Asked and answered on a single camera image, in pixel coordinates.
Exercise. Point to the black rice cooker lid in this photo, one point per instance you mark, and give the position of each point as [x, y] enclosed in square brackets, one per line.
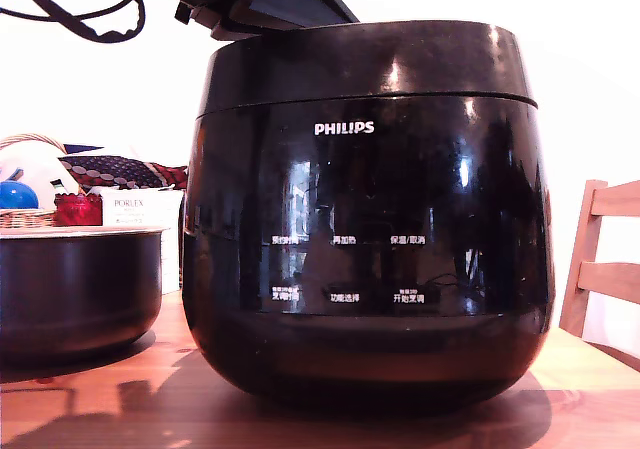
[360, 64]

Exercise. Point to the black Philips rice cooker body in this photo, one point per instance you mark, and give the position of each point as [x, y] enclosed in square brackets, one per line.
[370, 269]

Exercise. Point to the red patterned cloth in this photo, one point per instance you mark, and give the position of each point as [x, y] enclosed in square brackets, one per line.
[172, 175]

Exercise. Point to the dark dotted cloth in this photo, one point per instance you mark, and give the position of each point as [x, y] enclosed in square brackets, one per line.
[107, 169]

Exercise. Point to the white Porlex box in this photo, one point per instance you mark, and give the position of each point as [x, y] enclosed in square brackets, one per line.
[129, 209]

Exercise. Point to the red glass jar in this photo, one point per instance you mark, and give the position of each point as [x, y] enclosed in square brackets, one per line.
[77, 211]

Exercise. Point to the white cloth bag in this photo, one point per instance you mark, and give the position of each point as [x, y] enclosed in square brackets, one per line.
[30, 161]

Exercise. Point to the blue ball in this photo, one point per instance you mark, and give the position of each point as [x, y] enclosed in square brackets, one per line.
[17, 195]

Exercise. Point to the woven wicker basket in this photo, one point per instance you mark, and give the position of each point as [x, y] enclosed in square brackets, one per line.
[25, 217]

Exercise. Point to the black inner cooking pot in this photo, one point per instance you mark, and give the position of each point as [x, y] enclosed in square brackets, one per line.
[75, 294]

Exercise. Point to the wooden chair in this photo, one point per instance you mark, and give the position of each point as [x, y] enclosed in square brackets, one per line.
[582, 249]

